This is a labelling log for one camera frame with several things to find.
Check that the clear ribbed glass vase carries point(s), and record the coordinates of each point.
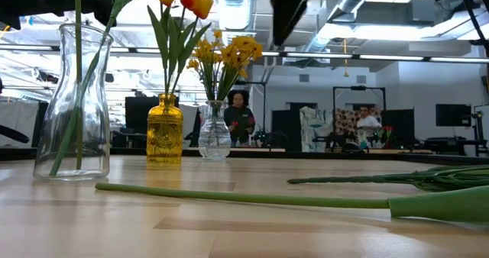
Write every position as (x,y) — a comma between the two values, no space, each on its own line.
(214,139)

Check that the black display panel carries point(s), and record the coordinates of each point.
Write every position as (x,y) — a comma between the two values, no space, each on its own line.
(137,115)

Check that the person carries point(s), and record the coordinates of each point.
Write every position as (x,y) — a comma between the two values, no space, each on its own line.
(368,122)
(242,120)

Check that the black desk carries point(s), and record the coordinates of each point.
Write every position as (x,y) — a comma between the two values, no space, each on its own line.
(451,140)

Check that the amber glass vase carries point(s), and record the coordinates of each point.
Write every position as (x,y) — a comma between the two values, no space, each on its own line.
(164,136)

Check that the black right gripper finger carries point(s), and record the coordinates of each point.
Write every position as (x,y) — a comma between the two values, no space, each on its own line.
(292,2)

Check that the white teal patterned cloth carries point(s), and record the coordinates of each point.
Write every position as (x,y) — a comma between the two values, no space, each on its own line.
(315,128)

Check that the green leafy stems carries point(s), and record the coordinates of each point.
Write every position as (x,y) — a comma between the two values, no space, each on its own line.
(344,180)

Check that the hanging yellow pendant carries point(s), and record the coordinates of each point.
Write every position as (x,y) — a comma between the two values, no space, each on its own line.
(345,74)

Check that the black background robot arm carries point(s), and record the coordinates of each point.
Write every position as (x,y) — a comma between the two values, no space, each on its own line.
(267,139)

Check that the white cloth cover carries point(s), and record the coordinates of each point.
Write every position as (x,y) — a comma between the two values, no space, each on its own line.
(19,113)

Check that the black wall monitor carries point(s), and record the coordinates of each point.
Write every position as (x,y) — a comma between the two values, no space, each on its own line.
(453,115)

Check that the black metal rig frame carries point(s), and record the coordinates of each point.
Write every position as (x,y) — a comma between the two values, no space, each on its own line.
(420,158)

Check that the clear smooth glass carafe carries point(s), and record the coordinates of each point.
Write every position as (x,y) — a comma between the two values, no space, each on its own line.
(95,136)

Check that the black background rig frame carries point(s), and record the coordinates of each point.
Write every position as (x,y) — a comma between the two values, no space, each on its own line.
(359,88)
(264,97)

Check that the brown floral patterned cloth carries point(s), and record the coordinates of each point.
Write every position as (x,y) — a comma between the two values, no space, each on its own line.
(344,124)

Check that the long green stem foreground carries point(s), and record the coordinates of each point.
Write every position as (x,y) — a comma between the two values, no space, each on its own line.
(439,206)

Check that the long ceiling light strip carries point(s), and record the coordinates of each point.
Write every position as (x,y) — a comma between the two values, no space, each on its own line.
(391,57)
(321,55)
(458,60)

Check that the grey wall vent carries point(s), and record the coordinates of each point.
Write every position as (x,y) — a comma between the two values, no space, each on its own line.
(304,78)
(361,79)

